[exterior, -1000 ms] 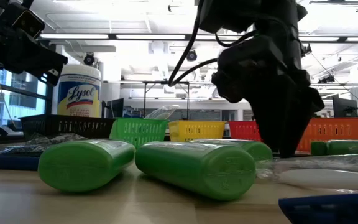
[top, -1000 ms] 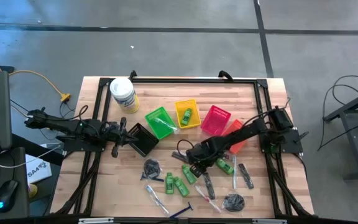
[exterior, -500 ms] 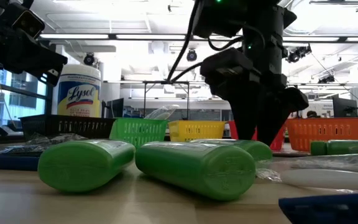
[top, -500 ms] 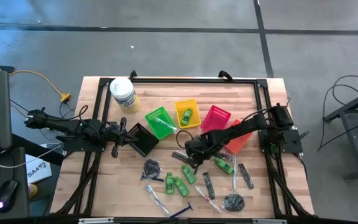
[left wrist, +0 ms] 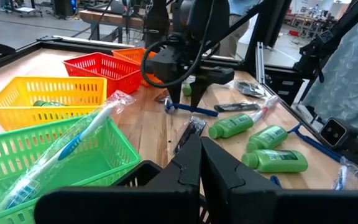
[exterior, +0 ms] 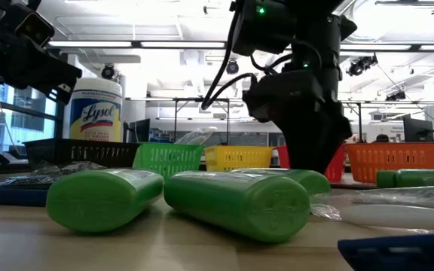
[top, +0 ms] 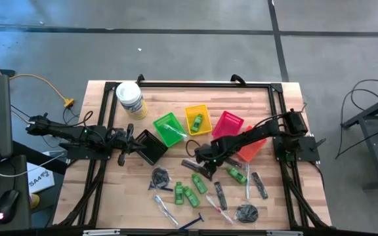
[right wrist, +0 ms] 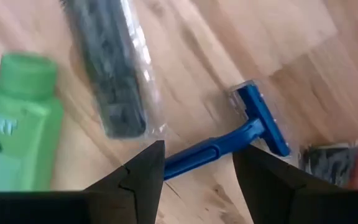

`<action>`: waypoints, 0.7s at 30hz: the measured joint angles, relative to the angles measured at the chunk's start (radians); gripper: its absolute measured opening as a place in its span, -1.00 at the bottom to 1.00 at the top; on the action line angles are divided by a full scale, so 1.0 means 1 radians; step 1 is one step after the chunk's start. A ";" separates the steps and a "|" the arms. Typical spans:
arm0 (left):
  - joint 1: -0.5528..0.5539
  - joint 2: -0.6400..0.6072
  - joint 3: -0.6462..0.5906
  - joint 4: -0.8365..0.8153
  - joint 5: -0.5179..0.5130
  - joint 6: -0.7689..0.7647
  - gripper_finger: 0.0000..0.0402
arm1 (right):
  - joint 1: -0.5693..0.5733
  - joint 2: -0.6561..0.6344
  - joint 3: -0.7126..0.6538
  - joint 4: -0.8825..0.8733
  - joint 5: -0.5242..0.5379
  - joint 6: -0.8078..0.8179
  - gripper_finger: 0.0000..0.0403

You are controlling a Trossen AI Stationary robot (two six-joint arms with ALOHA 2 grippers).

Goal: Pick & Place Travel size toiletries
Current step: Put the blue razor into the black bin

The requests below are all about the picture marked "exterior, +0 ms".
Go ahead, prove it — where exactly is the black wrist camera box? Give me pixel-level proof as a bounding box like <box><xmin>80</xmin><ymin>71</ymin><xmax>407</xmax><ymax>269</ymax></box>
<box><xmin>14</xmin><ymin>11</ymin><xmax>57</xmax><ymax>49</ymax></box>

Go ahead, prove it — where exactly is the dark computer monitor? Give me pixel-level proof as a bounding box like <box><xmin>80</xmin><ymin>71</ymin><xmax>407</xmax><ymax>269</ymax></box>
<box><xmin>402</xmin><ymin>115</ymin><xmax>434</xmax><ymax>144</ymax></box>
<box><xmin>127</xmin><ymin>117</ymin><xmax>151</xmax><ymax>144</ymax></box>

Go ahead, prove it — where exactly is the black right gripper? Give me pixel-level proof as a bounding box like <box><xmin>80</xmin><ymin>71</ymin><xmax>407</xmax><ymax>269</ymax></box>
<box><xmin>242</xmin><ymin>69</ymin><xmax>353</xmax><ymax>174</ymax></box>

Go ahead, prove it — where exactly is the black item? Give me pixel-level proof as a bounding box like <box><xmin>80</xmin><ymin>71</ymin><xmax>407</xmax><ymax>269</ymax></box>
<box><xmin>0</xmin><ymin>160</ymin><xmax>108</xmax><ymax>190</ymax></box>

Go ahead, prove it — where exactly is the green plastic basket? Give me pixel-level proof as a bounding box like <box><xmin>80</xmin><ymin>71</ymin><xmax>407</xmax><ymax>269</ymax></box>
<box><xmin>131</xmin><ymin>142</ymin><xmax>206</xmax><ymax>180</ymax></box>

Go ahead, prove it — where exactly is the green travel shampoo bottle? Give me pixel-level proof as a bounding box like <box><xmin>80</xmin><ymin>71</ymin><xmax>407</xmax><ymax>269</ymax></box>
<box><xmin>163</xmin><ymin>170</ymin><xmax>312</xmax><ymax>244</ymax></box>
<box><xmin>375</xmin><ymin>168</ymin><xmax>434</xmax><ymax>189</ymax></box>
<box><xmin>230</xmin><ymin>167</ymin><xmax>332</xmax><ymax>197</ymax></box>
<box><xmin>45</xmin><ymin>167</ymin><xmax>165</xmax><ymax>233</ymax></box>

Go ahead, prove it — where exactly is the black background rig frame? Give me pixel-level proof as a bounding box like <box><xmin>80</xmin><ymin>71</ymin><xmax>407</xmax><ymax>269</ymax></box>
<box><xmin>171</xmin><ymin>96</ymin><xmax>231</xmax><ymax>146</ymax></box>
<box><xmin>343</xmin><ymin>100</ymin><xmax>364</xmax><ymax>144</ymax></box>

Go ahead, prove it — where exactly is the red toothbrush in clear wrap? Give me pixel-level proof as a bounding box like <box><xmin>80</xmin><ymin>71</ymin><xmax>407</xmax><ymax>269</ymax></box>
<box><xmin>309</xmin><ymin>195</ymin><xmax>434</xmax><ymax>233</ymax></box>

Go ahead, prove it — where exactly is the blue disposable razor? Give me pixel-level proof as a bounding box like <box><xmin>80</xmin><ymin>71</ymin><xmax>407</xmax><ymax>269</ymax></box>
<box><xmin>337</xmin><ymin>232</ymin><xmax>434</xmax><ymax>271</ymax></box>

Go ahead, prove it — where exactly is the frame beam with light strips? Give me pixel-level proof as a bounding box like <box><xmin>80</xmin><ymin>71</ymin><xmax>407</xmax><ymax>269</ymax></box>
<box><xmin>46</xmin><ymin>38</ymin><xmax>434</xmax><ymax>53</ymax></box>

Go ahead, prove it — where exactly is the orange plastic basket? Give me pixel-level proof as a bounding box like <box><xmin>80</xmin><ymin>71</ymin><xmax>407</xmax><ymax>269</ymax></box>
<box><xmin>344</xmin><ymin>141</ymin><xmax>434</xmax><ymax>184</ymax></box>

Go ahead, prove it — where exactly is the black ceiling-mounted camera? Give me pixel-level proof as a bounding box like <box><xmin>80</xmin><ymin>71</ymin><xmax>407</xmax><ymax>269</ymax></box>
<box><xmin>385</xmin><ymin>90</ymin><xmax>408</xmax><ymax>102</ymax></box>
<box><xmin>346</xmin><ymin>52</ymin><xmax>379</xmax><ymax>78</ymax></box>
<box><xmin>100</xmin><ymin>63</ymin><xmax>116</xmax><ymax>81</ymax></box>
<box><xmin>225</xmin><ymin>59</ymin><xmax>240</xmax><ymax>75</ymax></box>

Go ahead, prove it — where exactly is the Lysol wipes canister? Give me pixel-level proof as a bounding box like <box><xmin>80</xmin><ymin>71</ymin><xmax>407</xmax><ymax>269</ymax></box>
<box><xmin>68</xmin><ymin>77</ymin><xmax>124</xmax><ymax>143</ymax></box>

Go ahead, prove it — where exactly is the black plastic basket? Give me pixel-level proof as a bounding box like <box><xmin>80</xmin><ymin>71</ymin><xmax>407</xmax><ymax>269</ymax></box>
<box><xmin>23</xmin><ymin>137</ymin><xmax>142</xmax><ymax>169</ymax></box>

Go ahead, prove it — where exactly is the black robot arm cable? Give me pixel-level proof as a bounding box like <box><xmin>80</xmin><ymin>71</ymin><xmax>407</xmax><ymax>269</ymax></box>
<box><xmin>200</xmin><ymin>7</ymin><xmax>258</xmax><ymax>111</ymax></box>

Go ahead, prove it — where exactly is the yellow plastic basket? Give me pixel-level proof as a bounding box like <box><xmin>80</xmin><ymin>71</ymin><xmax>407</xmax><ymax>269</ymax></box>
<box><xmin>203</xmin><ymin>145</ymin><xmax>275</xmax><ymax>173</ymax></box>

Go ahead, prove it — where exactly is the red plastic basket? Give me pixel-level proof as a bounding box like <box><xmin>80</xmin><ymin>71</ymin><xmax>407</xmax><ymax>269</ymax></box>
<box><xmin>275</xmin><ymin>144</ymin><xmax>347</xmax><ymax>184</ymax></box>

